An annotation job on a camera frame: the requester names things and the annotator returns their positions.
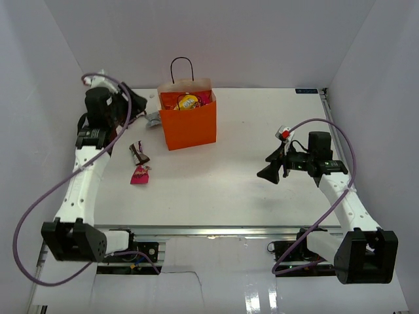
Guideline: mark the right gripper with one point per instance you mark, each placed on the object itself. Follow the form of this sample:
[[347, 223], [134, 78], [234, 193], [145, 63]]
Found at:
[[270, 173]]

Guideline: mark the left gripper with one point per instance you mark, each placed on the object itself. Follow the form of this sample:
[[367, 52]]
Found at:
[[138, 104]]

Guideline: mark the silver clear snack packet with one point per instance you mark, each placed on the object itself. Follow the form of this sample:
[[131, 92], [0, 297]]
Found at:
[[153, 120]]

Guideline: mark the large red chips bag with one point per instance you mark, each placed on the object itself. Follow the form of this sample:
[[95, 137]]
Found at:
[[169, 100]]

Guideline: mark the dark brown snack bar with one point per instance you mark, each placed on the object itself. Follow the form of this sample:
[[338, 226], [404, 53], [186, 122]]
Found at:
[[139, 157]]

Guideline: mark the yellow snack packet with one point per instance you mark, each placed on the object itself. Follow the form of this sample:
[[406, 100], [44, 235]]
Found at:
[[188, 102]]

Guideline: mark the pink snack packet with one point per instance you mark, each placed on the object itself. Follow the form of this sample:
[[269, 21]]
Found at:
[[140, 175]]

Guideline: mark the crimson snack packet with battery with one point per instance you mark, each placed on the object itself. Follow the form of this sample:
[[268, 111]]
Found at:
[[204, 97]]

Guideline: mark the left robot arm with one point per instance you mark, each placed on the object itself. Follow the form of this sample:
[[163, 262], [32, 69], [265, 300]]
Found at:
[[72, 236]]

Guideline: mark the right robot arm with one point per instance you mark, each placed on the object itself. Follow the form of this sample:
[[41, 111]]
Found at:
[[366, 254]]

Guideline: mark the orange paper bag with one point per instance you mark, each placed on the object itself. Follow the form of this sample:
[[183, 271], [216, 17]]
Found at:
[[190, 128]]

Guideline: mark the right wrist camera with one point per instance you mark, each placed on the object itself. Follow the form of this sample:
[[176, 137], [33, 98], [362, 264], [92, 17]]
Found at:
[[285, 135]]

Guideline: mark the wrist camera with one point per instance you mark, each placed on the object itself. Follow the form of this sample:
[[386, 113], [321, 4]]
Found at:
[[100, 81], [285, 135]]

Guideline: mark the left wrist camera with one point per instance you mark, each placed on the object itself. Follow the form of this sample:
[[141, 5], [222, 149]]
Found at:
[[100, 81]]

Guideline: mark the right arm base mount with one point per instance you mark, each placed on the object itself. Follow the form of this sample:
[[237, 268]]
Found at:
[[298, 256]]

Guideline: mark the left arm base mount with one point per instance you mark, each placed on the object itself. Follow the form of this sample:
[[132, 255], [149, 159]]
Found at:
[[149, 248]]

